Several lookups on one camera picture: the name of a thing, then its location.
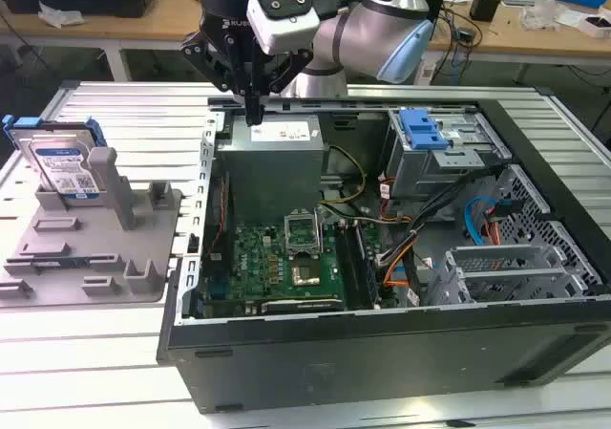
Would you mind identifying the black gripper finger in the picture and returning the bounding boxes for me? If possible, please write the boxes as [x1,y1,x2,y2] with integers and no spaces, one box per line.
[254,50,315,127]
[180,30,257,127]

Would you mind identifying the hard disk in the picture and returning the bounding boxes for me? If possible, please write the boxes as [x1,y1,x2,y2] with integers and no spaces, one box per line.
[1,115,107,208]

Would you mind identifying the blue data wire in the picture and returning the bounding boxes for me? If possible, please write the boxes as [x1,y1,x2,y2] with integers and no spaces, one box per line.
[464,193,496,247]

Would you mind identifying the orange red disk power wire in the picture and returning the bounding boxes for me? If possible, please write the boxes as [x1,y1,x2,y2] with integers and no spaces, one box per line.
[482,200,522,247]

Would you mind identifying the grey metal disk bay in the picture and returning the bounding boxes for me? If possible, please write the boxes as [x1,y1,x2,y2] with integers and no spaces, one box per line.
[423,245,603,306]

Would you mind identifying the grey power supply unit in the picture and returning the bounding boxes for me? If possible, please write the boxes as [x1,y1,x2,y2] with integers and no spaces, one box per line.
[215,115,331,216]

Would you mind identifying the blue plastic drive latch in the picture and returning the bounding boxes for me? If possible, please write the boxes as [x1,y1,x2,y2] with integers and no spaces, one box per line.
[399,107,453,152]

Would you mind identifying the crumpled white plastic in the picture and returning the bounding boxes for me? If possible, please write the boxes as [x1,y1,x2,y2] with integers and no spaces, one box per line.
[36,0,86,30]

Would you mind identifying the thin metal locking lever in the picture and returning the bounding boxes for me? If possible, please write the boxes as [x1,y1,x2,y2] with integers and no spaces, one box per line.
[316,204,327,258]

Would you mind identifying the black upright box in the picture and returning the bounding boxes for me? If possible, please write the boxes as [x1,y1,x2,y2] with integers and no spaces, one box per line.
[423,0,448,23]

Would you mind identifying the metal socket cover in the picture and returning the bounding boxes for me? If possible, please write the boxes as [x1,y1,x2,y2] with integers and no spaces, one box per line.
[284,207,320,260]

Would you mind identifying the grey optical drive cage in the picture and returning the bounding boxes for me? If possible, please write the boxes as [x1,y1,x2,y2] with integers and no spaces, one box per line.
[384,107,513,205]

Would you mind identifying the green motherboard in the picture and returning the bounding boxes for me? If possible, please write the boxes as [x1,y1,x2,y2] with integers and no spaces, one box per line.
[202,221,397,318]

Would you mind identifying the black RAM slot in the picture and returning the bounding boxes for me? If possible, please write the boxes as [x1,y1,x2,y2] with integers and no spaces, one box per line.
[350,223,376,308]
[341,223,369,310]
[357,223,383,305]
[333,223,362,311]

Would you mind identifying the CPU socket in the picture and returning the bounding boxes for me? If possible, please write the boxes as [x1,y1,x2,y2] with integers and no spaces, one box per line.
[289,262,323,288]

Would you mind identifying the small black box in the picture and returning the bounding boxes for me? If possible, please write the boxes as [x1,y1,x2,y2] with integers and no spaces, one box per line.
[469,0,503,23]

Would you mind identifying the grey parts rack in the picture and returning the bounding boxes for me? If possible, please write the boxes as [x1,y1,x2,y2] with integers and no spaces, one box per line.
[0,146,185,307]

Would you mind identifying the black graphics card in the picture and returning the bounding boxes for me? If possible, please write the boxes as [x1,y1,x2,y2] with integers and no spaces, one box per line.
[260,296,346,313]

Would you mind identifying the clear plastic bags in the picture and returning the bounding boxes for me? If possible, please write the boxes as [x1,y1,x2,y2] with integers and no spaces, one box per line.
[518,0,581,32]

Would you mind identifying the RAM stick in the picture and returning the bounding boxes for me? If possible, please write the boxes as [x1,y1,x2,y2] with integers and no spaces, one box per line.
[33,258,91,270]

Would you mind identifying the white open box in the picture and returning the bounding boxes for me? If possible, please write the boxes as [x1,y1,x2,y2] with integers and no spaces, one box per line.
[576,11,611,39]

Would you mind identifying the black PC case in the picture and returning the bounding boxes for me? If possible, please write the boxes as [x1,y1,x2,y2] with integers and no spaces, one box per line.
[157,86,611,416]

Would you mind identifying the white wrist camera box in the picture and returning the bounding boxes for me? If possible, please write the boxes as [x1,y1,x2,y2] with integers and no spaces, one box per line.
[246,0,320,56]

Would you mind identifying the wooden desk white frame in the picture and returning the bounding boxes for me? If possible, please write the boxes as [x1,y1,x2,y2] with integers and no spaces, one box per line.
[0,0,611,86]

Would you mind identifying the yellow black power wires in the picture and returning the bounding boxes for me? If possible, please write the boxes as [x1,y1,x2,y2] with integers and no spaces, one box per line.
[318,144,369,206]

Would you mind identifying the black cable bundle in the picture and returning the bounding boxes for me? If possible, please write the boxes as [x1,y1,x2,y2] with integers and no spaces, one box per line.
[400,161,507,306]

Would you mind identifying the orange yellow wire bundle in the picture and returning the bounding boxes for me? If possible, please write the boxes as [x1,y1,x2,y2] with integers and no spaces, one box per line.
[374,212,417,290]

